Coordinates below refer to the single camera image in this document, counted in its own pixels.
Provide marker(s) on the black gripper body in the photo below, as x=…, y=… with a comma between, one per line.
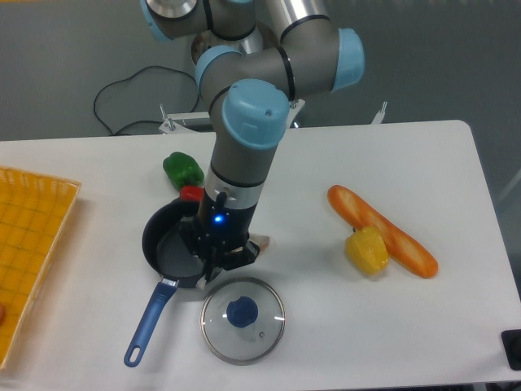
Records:
x=224, y=225

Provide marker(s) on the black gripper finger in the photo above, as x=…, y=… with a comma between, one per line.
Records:
x=235, y=258
x=194, y=236

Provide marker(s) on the toast slice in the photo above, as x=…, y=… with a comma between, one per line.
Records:
x=259, y=242

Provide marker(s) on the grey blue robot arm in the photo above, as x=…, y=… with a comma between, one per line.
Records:
x=248, y=96

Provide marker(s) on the green bell pepper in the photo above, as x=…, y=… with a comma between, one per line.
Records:
x=182, y=170

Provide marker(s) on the glass lid blue knob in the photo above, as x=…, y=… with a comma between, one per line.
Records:
x=242, y=320

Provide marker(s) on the yellow bell pepper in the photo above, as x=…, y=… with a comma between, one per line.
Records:
x=366, y=249

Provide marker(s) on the yellow plastic basket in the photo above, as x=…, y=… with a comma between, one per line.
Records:
x=34, y=211

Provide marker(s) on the orange baguette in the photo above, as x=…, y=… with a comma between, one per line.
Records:
x=401, y=247

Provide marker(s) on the black device at edge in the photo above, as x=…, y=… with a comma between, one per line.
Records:
x=511, y=340

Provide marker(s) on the black pot blue handle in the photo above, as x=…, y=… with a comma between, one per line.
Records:
x=166, y=252

